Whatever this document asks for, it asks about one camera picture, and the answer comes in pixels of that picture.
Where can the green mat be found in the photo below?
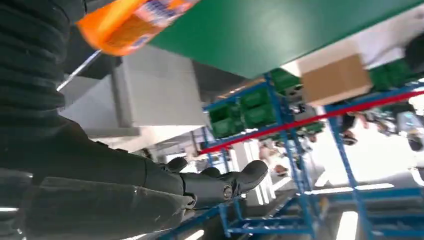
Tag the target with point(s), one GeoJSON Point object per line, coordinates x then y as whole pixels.
{"type": "Point", "coordinates": [248, 33]}

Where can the cardboard box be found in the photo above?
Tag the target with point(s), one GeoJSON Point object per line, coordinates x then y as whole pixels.
{"type": "Point", "coordinates": [334, 81]}

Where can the blue metal rack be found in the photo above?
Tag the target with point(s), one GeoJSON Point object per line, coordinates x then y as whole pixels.
{"type": "Point", "coordinates": [281, 132]}

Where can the ceiling light strip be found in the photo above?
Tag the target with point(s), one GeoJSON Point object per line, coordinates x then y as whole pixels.
{"type": "Point", "coordinates": [347, 227]}
{"type": "Point", "coordinates": [348, 189]}

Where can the white cabinet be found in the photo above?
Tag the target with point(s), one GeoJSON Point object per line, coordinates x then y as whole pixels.
{"type": "Point", "coordinates": [155, 92]}

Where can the person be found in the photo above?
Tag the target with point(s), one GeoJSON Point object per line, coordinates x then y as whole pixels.
{"type": "Point", "coordinates": [349, 130]}

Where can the orange drink bottle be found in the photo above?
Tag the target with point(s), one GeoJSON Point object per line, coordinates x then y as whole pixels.
{"type": "Point", "coordinates": [126, 26]}

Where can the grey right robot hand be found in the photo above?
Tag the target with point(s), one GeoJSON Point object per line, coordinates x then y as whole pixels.
{"type": "Point", "coordinates": [99, 192]}

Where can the green plastic crate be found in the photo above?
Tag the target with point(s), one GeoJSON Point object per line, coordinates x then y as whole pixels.
{"type": "Point", "coordinates": [392, 75]}
{"type": "Point", "coordinates": [225, 121]}
{"type": "Point", "coordinates": [256, 107]}
{"type": "Point", "coordinates": [285, 81]}

